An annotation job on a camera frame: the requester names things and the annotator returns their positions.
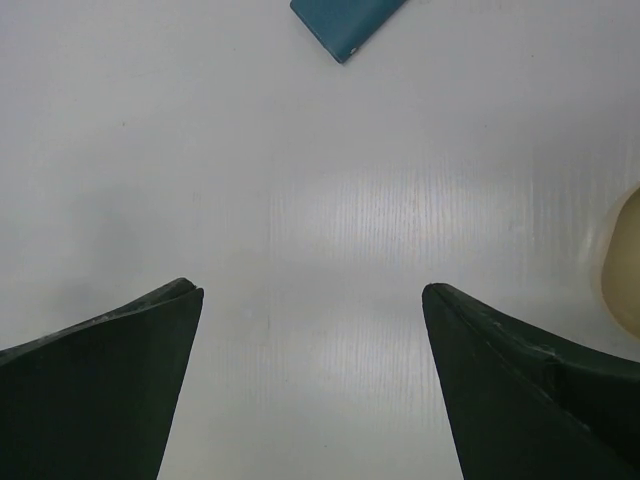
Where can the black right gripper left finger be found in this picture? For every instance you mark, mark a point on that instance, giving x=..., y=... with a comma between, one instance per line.
x=97, y=400

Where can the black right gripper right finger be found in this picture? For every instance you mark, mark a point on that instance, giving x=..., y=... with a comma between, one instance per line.
x=524, y=403

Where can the beige oval card tray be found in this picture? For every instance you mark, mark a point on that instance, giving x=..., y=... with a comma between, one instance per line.
x=615, y=273

